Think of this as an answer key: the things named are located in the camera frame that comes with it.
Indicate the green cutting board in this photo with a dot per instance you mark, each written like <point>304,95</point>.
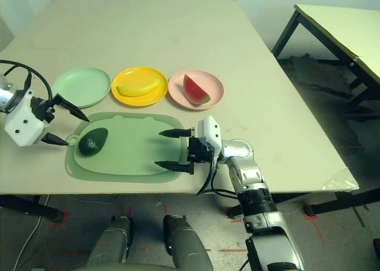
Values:
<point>127,152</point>

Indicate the red watermelon slice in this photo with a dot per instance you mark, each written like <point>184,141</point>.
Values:
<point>193,89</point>

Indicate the pink plate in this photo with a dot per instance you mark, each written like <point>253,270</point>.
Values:
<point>213,89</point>

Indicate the side table with black legs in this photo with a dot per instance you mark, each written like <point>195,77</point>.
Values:
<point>341,24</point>

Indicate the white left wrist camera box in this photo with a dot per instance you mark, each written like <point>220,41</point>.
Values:
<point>22,125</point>

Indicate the mint green plate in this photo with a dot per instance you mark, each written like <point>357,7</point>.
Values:
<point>83,86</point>

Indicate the yellow plate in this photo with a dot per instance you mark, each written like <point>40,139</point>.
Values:
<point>133,73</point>

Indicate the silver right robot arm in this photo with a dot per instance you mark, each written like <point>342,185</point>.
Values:
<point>249,173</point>

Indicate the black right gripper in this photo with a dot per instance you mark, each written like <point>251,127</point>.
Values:
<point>199,150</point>

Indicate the grey robot torso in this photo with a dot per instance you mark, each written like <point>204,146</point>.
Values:
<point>124,268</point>

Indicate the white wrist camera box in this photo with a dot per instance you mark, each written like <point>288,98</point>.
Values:
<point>210,131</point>
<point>22,125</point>

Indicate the black table foot bar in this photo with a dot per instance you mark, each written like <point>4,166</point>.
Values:
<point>236,211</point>
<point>29,208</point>
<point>341,199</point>

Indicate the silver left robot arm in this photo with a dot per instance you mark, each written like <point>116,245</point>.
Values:
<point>6,98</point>

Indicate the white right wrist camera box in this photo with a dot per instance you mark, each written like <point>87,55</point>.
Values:
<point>210,131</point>

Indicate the yellow banana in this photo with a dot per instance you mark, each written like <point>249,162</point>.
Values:
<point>139,89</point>

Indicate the clear plastic bag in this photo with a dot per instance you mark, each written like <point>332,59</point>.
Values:
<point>341,182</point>

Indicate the grey robot leg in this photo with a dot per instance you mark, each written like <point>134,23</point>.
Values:
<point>187,244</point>
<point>112,241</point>

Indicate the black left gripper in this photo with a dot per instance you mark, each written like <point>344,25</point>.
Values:
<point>43,110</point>

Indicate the grey robot left leg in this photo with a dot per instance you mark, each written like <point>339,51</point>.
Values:
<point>112,241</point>

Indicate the dark green avocado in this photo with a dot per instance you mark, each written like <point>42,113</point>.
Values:
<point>92,141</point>

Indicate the grey robot right leg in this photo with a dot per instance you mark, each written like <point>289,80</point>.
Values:
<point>187,244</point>

